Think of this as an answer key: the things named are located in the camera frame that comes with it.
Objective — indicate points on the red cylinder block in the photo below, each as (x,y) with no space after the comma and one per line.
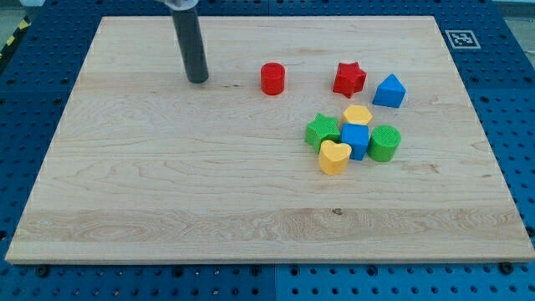
(272,78)

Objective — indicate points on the white fiducial marker tag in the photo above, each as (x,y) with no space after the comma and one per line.
(462,39)

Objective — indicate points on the blue cube block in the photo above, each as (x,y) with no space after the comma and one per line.
(357,137)

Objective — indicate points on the green star block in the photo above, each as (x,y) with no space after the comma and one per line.
(322,128)

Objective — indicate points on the red star block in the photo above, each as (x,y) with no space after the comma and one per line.
(349,79)

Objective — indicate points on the silver rod mount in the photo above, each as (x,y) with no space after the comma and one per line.
(180,5)

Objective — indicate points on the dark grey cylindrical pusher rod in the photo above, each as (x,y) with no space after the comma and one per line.
(188,32)

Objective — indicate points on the green cylinder block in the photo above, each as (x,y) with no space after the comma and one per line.
(383,143)

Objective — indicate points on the yellow hexagon block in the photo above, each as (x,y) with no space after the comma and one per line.
(357,114)

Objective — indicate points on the yellow black hazard tape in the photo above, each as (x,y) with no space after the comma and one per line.
(13,41)

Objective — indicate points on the blue triangle block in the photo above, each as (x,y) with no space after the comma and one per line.
(390,92)

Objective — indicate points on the yellow heart block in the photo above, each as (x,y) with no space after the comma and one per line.
(333,157)

